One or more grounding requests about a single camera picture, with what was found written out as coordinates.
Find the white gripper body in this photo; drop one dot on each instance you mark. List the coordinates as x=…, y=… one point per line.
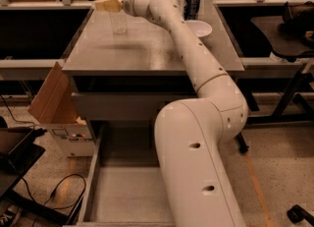
x=136, y=7

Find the grey drawer cabinet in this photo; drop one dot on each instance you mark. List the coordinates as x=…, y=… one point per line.
x=143, y=60

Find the blue soda can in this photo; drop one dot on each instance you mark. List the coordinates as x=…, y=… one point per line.
x=190, y=9

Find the closed grey top drawer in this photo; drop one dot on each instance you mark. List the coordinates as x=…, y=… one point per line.
x=122, y=106

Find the white ceramic bowl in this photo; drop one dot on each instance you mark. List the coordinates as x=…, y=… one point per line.
x=199, y=28

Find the black desk leg frame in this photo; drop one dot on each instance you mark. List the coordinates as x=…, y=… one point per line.
x=291, y=89

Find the black chair base left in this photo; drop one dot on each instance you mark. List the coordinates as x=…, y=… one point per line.
x=18, y=153

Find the clear plastic water bottle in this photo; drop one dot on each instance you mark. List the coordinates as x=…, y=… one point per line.
x=118, y=22

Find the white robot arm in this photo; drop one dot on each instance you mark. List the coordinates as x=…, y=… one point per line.
x=187, y=132

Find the open grey middle drawer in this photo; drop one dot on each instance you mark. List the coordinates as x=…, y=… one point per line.
x=124, y=186

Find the open cardboard box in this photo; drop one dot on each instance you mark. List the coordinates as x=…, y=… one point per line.
x=54, y=109

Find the black caster bottom right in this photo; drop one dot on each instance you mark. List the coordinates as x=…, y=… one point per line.
x=296, y=214

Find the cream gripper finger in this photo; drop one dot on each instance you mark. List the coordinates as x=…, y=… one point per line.
x=112, y=6

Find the black office chair right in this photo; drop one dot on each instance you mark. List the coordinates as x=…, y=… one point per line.
x=290, y=34

